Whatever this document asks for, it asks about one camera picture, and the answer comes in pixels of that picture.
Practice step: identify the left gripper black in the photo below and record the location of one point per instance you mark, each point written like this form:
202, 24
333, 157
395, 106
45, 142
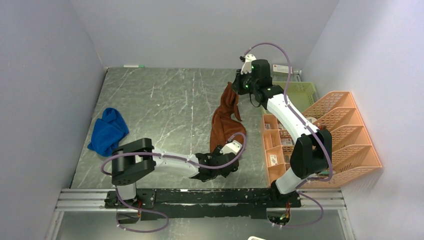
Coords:
216, 152

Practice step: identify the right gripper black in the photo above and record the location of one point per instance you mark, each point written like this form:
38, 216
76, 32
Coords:
237, 83

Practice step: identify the brown towel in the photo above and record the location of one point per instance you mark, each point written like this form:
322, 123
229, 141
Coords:
226, 119

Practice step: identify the blue towel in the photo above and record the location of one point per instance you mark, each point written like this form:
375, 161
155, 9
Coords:
107, 132

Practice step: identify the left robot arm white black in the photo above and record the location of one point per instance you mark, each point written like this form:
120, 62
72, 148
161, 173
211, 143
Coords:
135, 160

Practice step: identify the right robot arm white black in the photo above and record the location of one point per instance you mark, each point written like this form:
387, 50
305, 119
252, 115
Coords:
312, 152

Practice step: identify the white red box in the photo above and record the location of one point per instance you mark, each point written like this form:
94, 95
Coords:
282, 69

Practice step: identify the green plastic basket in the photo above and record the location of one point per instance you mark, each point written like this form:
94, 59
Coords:
302, 94

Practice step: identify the white green marker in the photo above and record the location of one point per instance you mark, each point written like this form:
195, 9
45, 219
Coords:
133, 66

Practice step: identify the orange file organizer rack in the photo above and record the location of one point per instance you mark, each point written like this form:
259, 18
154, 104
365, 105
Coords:
353, 154

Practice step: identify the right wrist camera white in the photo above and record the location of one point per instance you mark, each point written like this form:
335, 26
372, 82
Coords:
247, 64

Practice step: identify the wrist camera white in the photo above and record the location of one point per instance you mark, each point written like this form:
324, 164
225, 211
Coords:
232, 147
247, 64

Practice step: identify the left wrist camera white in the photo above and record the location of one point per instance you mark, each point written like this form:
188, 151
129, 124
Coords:
232, 147

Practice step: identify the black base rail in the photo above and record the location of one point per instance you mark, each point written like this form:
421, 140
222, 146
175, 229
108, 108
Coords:
211, 203

